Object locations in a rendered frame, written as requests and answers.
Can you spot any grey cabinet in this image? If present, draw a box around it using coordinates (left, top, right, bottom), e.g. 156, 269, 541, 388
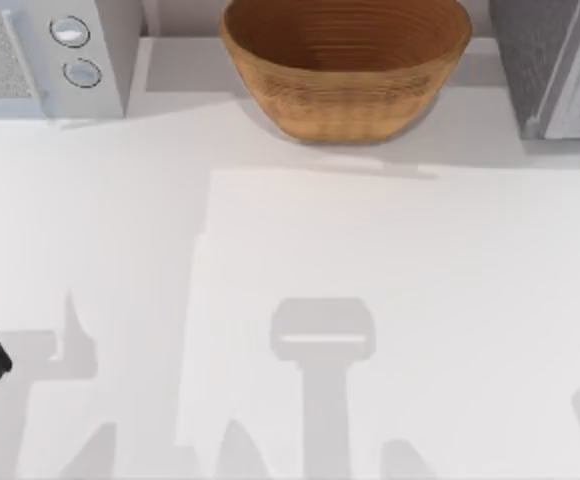
488, 0, 580, 142

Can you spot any grey cabinet door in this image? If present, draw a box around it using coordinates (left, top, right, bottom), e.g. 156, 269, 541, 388
537, 0, 580, 141

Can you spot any round microwave knob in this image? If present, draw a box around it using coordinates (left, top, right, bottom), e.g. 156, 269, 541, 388
62, 56, 104, 89
48, 15, 92, 49

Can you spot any brown wicker basket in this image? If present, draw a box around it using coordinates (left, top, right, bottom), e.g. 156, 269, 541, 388
219, 0, 473, 146

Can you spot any pale microwave oven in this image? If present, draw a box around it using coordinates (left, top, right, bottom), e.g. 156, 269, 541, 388
0, 0, 146, 120

